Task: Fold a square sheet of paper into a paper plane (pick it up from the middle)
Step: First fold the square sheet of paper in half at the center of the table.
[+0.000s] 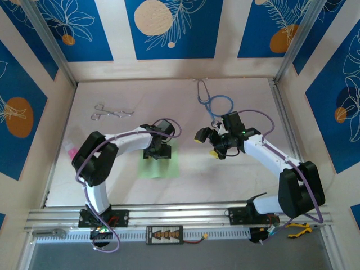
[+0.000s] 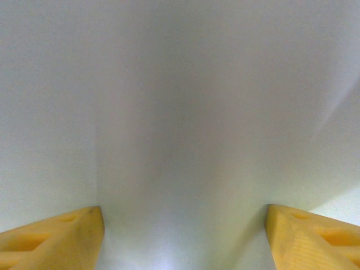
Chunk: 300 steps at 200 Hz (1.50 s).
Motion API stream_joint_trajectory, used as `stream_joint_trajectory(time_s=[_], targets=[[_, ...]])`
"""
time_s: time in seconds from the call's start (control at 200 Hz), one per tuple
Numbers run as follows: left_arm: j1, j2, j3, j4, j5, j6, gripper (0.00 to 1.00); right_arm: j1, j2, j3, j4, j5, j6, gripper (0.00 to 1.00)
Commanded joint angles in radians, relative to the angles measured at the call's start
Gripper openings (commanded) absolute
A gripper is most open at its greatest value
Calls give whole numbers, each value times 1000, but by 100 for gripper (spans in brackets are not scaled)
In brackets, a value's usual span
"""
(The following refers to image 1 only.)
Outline blue stethoscope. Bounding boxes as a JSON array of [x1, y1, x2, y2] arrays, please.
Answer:
[[195, 79, 235, 129]]

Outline metal forceps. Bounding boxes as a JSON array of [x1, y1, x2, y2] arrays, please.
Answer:
[[90, 103, 136, 121]]

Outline black power distribution board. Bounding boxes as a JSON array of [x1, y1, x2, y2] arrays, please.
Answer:
[[146, 226, 184, 245]]

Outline yellow black pliers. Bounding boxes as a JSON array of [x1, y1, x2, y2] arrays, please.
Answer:
[[286, 222, 324, 239]]

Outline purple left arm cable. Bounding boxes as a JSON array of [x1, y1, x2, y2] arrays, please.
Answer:
[[75, 118, 183, 254]]

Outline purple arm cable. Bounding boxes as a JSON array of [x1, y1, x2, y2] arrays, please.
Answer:
[[75, 118, 183, 254], [237, 109, 324, 244]]

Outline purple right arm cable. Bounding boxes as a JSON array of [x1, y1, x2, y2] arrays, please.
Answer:
[[237, 109, 324, 244]]

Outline aluminium side rail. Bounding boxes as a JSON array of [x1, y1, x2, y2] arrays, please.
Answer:
[[269, 78, 304, 169]]

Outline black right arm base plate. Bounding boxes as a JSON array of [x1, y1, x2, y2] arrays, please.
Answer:
[[228, 207, 281, 226]]

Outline aluminium mounting rail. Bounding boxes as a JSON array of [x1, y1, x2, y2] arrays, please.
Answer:
[[24, 201, 334, 234]]

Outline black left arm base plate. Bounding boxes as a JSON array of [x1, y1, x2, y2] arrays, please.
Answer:
[[78, 209, 130, 228]]

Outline red wire with yellow connector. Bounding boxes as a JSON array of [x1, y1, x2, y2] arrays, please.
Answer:
[[182, 233, 210, 245]]

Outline perforated metal cable tray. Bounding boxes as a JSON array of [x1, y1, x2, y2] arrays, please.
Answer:
[[33, 227, 251, 244]]

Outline aluminium frame post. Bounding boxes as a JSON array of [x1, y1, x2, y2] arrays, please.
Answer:
[[20, 0, 78, 87], [273, 0, 327, 85]]

